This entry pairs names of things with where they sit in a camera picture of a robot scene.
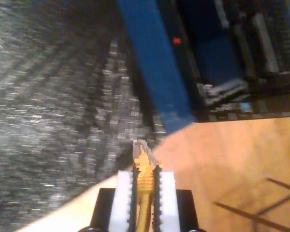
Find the black rack server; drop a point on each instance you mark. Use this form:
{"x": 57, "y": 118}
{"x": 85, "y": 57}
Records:
{"x": 268, "y": 48}

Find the blue metal base panel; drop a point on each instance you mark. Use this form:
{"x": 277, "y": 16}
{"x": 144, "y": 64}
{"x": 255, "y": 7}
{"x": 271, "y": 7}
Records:
{"x": 154, "y": 60}

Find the black bubble mat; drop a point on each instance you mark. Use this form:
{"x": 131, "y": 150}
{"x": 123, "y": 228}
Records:
{"x": 50, "y": 96}

